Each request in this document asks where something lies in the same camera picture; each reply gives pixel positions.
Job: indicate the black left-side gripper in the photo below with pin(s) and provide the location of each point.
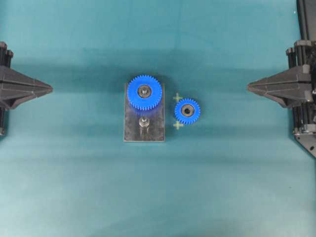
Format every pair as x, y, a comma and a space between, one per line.
13, 80

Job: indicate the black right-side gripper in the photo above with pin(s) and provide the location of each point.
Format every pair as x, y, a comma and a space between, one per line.
302, 64

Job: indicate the small blue gear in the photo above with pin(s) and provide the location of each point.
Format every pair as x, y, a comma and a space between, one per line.
187, 111

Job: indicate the black right-side robot arm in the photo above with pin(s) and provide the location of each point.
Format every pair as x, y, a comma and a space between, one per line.
295, 88

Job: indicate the large blue gear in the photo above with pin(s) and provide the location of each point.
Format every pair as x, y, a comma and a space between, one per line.
144, 92

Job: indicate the steel threaded shaft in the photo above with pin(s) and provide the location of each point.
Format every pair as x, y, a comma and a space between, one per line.
144, 122

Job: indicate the grey metal base plate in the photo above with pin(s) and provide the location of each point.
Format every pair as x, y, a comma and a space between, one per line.
132, 130

